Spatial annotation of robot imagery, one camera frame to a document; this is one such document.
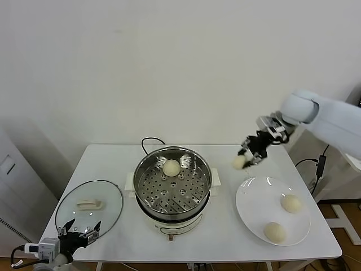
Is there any grey laptop with dark screen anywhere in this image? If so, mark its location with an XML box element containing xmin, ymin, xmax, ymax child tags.
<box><xmin>345</xmin><ymin>84</ymin><xmax>361</xmax><ymax>110</ymax></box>

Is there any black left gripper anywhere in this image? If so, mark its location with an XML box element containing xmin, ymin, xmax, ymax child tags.
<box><xmin>58</xmin><ymin>218</ymin><xmax>102</xmax><ymax>257</ymax></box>

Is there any black power adapter cable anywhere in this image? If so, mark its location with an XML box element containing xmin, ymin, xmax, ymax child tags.
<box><xmin>294</xmin><ymin>143</ymin><xmax>331</xmax><ymax>196</ymax></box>

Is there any black left camera cable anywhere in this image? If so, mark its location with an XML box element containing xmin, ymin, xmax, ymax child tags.
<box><xmin>10</xmin><ymin>244</ymin><xmax>27</xmax><ymax>268</ymax></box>

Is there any perforated stainless steel steamer basket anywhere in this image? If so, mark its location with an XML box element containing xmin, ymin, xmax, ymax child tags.
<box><xmin>133</xmin><ymin>146</ymin><xmax>213</xmax><ymax>216</ymax></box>

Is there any glass lid with cream handle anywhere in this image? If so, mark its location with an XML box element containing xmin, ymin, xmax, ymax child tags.
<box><xmin>55</xmin><ymin>179</ymin><xmax>125</xmax><ymax>242</ymax></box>

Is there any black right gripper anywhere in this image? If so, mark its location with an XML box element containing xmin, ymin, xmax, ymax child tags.
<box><xmin>237</xmin><ymin>130</ymin><xmax>273</xmax><ymax>166</ymax></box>

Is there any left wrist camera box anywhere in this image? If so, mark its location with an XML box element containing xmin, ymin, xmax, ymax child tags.
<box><xmin>24</xmin><ymin>238</ymin><xmax>60</xmax><ymax>260</ymax></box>

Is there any white cabinet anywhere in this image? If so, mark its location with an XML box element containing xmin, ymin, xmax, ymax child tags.
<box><xmin>0</xmin><ymin>124</ymin><xmax>60</xmax><ymax>249</ymax></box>

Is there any black cooker power cable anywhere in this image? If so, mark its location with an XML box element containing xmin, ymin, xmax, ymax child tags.
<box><xmin>140</xmin><ymin>137</ymin><xmax>166</xmax><ymax>156</ymax></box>

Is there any white side desk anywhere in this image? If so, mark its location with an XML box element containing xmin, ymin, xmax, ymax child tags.
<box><xmin>289</xmin><ymin>132</ymin><xmax>361</xmax><ymax>246</ymax></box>

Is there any white steamed baozi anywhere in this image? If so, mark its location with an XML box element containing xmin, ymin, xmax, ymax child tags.
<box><xmin>280</xmin><ymin>194</ymin><xmax>302</xmax><ymax>215</ymax></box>
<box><xmin>162</xmin><ymin>159</ymin><xmax>181</xmax><ymax>178</ymax></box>
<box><xmin>263</xmin><ymin>222</ymin><xmax>288</xmax><ymax>245</ymax></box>
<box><xmin>231</xmin><ymin>156</ymin><xmax>247</xmax><ymax>170</ymax></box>

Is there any white round plate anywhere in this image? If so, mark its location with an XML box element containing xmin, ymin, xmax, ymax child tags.
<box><xmin>235</xmin><ymin>177</ymin><xmax>312</xmax><ymax>247</ymax></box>

